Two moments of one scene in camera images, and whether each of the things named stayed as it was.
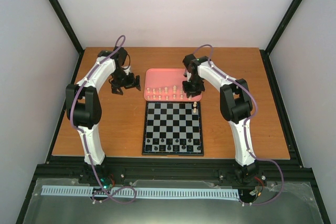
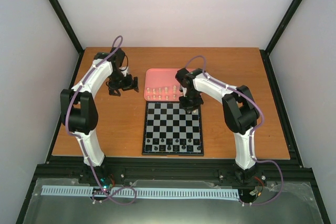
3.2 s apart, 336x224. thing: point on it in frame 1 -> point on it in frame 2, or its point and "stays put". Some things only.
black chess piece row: (173, 145) stays put
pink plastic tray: (166, 85) stays put
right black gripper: (193, 93) -> (189, 108)
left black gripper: (131, 84) stays put
